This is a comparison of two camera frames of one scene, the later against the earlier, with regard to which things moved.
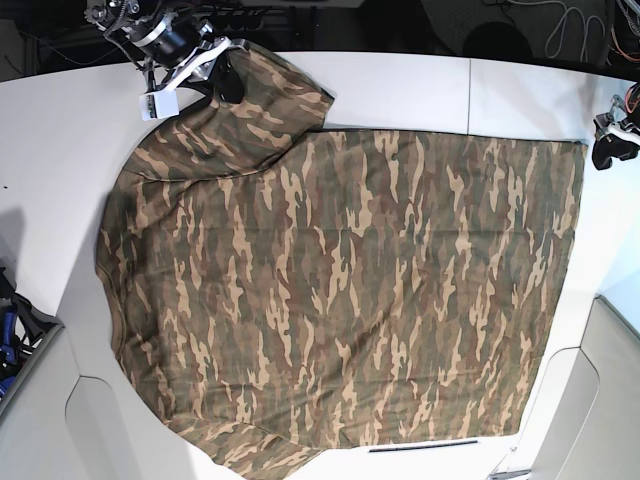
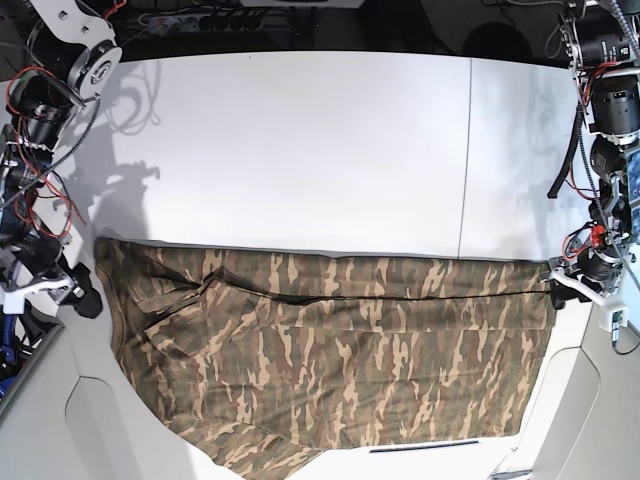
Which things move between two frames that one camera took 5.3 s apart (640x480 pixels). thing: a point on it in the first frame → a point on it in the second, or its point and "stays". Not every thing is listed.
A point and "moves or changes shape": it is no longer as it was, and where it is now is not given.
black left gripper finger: [228, 84] → [85, 300]
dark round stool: [496, 39] stays
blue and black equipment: [23, 327] stays
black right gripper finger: [609, 146] → [560, 293]
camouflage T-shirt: [277, 291] moves or changes shape
